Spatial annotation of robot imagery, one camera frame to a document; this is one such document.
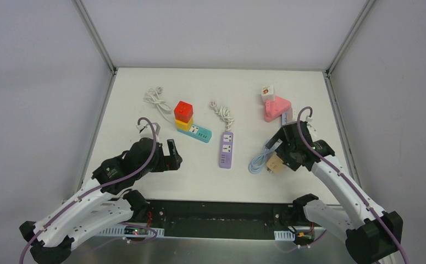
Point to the purple power strip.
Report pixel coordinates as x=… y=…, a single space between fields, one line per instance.
x=226 y=148

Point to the light blue power strip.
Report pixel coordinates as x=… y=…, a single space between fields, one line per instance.
x=288 y=117

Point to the yellow cube adapter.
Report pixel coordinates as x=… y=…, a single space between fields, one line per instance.
x=184 y=126

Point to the red cube adapter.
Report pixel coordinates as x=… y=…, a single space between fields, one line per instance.
x=183 y=112

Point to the pink triangular power socket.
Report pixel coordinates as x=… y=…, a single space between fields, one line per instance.
x=274 y=109

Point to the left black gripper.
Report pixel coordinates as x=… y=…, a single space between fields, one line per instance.
x=167 y=157

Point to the beige cube adapter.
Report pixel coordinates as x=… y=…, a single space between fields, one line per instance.
x=274 y=164

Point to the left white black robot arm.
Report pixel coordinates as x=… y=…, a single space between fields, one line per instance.
x=108 y=198

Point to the aluminium frame rail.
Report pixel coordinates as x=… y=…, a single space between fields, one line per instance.
x=253 y=230

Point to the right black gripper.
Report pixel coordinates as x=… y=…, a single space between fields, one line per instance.
x=285 y=146

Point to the white cube adapter with picture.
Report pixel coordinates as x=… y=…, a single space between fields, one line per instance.
x=268 y=93

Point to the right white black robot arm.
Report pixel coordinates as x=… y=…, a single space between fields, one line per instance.
x=369 y=232

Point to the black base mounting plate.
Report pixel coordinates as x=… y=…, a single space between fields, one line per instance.
x=161 y=213

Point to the teal power strip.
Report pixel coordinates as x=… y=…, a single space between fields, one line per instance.
x=198 y=133

